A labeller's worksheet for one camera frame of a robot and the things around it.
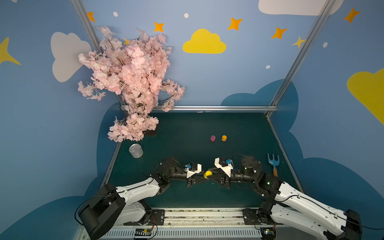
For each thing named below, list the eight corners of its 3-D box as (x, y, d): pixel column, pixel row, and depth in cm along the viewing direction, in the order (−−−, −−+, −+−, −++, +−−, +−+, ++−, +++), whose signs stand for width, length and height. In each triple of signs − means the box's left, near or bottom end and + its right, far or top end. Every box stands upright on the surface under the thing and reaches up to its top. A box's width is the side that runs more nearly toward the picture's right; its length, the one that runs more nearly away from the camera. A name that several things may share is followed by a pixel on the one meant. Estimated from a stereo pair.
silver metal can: (129, 158, 97) (127, 154, 92) (133, 148, 102) (130, 143, 97) (141, 158, 97) (139, 154, 92) (144, 148, 102) (142, 143, 97)
